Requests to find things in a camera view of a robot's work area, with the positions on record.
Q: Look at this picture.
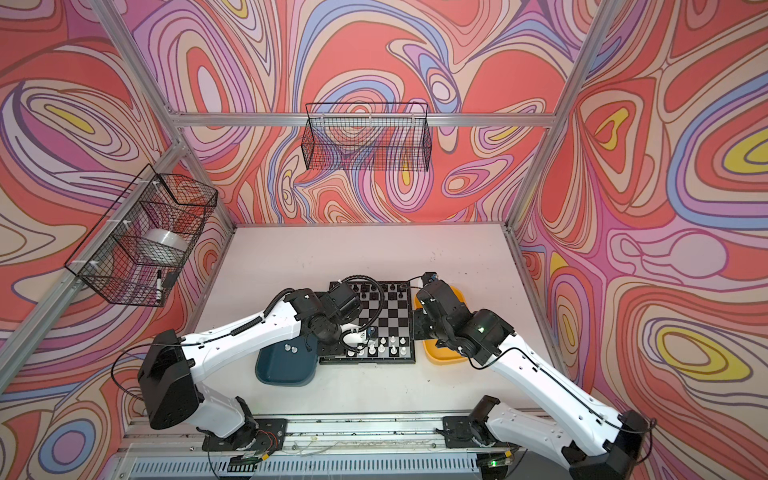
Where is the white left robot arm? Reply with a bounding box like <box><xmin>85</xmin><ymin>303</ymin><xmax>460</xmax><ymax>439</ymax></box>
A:
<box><xmin>137</xmin><ymin>283</ymin><xmax>362</xmax><ymax>451</ymax></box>

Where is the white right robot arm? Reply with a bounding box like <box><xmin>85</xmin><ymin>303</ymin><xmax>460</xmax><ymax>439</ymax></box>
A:
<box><xmin>414</xmin><ymin>272</ymin><xmax>653</xmax><ymax>479</ymax></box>

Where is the black white chess board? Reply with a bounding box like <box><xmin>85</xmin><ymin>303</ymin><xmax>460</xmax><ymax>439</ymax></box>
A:
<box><xmin>318</xmin><ymin>279</ymin><xmax>416</xmax><ymax>365</ymax></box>

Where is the yellow plastic tray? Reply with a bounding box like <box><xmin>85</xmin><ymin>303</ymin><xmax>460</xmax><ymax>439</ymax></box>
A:
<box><xmin>414</xmin><ymin>287</ymin><xmax>467</xmax><ymax>365</ymax></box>

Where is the teal plastic tray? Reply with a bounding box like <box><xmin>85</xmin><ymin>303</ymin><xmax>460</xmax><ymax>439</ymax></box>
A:
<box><xmin>255</xmin><ymin>334</ymin><xmax>319</xmax><ymax>387</ymax></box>

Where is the silver tape roll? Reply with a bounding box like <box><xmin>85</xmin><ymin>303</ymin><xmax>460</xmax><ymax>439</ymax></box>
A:
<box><xmin>143</xmin><ymin>228</ymin><xmax>188</xmax><ymax>251</ymax></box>

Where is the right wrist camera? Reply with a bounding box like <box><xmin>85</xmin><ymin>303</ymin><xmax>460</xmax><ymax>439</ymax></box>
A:
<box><xmin>420</xmin><ymin>271</ymin><xmax>441</xmax><ymax>293</ymax></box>

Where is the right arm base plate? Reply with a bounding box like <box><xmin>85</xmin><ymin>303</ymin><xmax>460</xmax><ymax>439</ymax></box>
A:
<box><xmin>434</xmin><ymin>415</ymin><xmax>520</xmax><ymax>452</ymax></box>

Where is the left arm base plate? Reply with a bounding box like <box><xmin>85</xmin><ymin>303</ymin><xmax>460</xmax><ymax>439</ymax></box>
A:
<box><xmin>202</xmin><ymin>417</ymin><xmax>288</xmax><ymax>453</ymax></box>

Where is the black wire basket back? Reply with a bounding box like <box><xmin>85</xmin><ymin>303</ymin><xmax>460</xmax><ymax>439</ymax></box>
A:
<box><xmin>301</xmin><ymin>101</ymin><xmax>432</xmax><ymax>172</ymax></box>

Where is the black wire basket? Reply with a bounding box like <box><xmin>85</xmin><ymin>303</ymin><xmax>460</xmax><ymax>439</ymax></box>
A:
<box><xmin>301</xmin><ymin>101</ymin><xmax>432</xmax><ymax>172</ymax></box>
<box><xmin>64</xmin><ymin>165</ymin><xmax>218</xmax><ymax>308</ymax></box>

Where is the black wire basket left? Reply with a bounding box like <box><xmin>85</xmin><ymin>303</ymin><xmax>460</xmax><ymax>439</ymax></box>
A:
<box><xmin>64</xmin><ymin>165</ymin><xmax>218</xmax><ymax>308</ymax></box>

